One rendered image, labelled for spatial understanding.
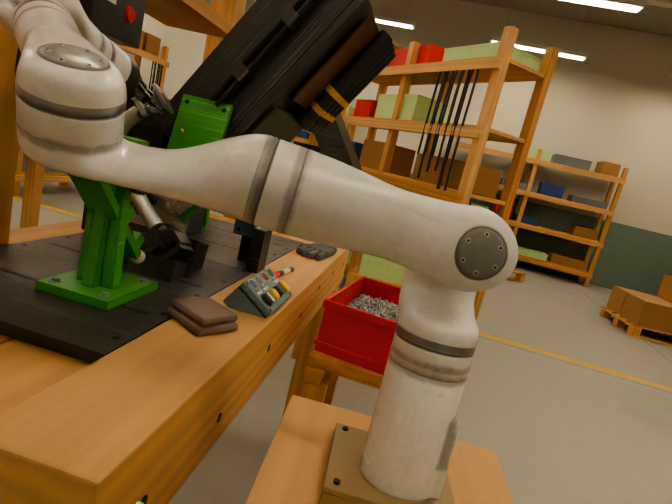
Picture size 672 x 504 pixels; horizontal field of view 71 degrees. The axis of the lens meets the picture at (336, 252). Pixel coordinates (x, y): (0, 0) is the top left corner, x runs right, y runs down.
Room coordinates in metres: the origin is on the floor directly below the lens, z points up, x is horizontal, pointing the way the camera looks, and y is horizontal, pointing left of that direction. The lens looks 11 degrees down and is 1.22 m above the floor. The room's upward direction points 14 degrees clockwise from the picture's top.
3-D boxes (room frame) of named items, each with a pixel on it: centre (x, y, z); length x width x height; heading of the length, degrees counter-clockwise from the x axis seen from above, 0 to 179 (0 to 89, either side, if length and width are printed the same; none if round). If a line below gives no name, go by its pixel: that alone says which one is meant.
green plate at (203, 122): (1.07, 0.35, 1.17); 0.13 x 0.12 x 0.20; 172
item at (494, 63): (4.46, -0.39, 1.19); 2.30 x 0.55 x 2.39; 30
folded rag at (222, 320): (0.75, 0.19, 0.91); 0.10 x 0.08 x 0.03; 50
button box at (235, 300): (0.92, 0.13, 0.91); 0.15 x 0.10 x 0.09; 172
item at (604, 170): (9.12, -3.12, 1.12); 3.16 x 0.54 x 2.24; 80
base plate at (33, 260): (1.15, 0.40, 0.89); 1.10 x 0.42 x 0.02; 172
